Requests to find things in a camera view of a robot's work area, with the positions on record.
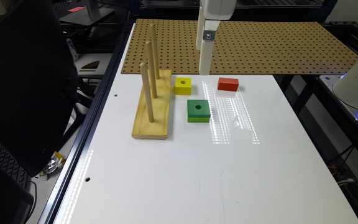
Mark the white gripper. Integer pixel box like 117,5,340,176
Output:
196,0,236,75

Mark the yellow square block with hole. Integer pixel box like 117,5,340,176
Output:
175,77,191,95

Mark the red rectangular block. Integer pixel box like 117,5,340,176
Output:
218,77,239,91

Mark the green square block with hole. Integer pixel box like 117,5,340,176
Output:
187,100,211,123

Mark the brown pegboard sheet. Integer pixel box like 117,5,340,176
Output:
122,19,358,75

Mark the rear wooden peg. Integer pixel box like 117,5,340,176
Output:
150,23,160,79

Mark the wooden peg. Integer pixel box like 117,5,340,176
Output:
150,23,160,79
140,62,154,123
145,40,157,98

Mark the middle wooden peg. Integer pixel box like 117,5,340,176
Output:
145,40,157,98

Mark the front wooden peg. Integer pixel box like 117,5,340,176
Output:
140,62,154,123

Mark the wooden peg base board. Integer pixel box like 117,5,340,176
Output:
132,70,172,140

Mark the silver monitor stand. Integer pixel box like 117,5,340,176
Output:
60,0,114,26

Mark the pink sticky note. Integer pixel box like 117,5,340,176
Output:
67,6,85,12

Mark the black monitor back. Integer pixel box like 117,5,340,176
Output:
0,0,78,176

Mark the crumpled foil wrapper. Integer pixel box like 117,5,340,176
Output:
37,151,66,181

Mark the black keyboard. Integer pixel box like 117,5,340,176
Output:
0,145,31,190

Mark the black laptop corner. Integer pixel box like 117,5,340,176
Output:
0,169,34,224

